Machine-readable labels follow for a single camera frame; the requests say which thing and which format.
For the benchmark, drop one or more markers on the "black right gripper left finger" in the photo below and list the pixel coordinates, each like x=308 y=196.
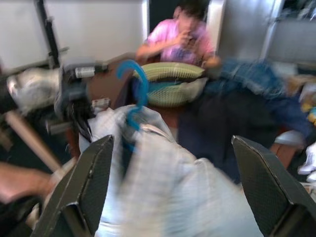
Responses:
x=79 y=197

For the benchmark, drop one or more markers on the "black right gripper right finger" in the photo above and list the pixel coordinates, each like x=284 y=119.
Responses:
x=276 y=197

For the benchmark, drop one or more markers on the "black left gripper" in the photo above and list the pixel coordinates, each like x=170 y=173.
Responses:
x=81 y=116

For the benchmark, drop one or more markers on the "blue plastic clothes hanger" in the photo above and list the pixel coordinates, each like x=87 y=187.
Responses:
x=144 y=81

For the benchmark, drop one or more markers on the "white shirt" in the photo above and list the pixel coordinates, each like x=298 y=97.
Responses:
x=172 y=192

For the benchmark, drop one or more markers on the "blue denim shorts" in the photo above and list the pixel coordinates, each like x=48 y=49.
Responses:
x=247 y=74

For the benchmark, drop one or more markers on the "dark wooden table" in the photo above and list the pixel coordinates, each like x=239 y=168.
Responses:
x=108 y=81

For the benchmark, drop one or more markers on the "pale wooden stick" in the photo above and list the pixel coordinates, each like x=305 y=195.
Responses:
x=32 y=140

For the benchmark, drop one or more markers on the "blue teal cloth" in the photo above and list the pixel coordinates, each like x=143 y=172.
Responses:
x=163 y=86

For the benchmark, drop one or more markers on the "dark navy garment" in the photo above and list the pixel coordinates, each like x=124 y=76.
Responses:
x=222 y=123

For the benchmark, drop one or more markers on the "yellow blue cloth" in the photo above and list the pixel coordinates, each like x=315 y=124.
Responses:
x=308 y=111

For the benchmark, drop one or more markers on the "pale green laundry basket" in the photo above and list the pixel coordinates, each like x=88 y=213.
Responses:
x=172 y=71

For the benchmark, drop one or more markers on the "person in pink shirt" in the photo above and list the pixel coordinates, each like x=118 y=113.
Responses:
x=170 y=34

